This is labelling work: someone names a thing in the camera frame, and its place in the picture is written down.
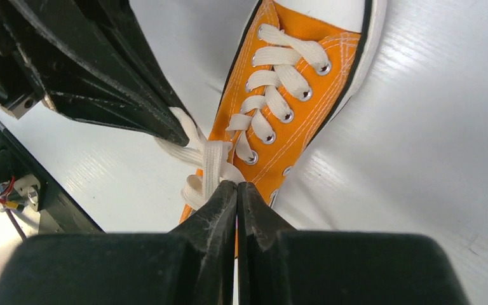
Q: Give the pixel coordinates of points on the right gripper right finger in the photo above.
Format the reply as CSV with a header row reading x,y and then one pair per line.
x,y
278,264

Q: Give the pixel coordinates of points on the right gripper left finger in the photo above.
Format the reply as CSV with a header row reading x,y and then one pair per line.
x,y
191,264

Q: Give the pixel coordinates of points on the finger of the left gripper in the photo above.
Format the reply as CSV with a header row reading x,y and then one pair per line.
x,y
119,25
51,53

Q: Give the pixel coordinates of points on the white shoelace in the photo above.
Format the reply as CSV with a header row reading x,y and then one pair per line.
x,y
281,54

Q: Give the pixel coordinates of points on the orange canvas sneaker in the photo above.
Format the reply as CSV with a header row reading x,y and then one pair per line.
x,y
298,64

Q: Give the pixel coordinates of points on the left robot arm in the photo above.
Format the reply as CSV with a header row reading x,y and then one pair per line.
x,y
20,170

